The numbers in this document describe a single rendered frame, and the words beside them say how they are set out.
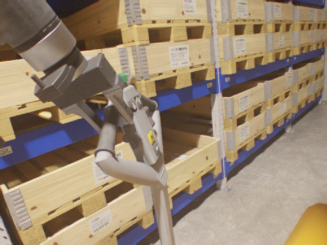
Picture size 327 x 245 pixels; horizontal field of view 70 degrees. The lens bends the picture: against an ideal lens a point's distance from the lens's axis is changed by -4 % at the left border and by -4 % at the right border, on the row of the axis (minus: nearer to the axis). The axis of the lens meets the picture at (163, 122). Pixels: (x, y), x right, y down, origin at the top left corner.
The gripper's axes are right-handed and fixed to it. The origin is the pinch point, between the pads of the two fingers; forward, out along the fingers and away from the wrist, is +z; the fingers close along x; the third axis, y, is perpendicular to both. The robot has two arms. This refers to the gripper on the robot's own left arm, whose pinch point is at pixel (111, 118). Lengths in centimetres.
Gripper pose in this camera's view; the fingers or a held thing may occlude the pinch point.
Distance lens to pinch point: 54.6
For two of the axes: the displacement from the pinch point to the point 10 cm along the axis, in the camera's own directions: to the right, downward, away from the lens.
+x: -9.0, 3.2, 3.0
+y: -0.2, -7.1, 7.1
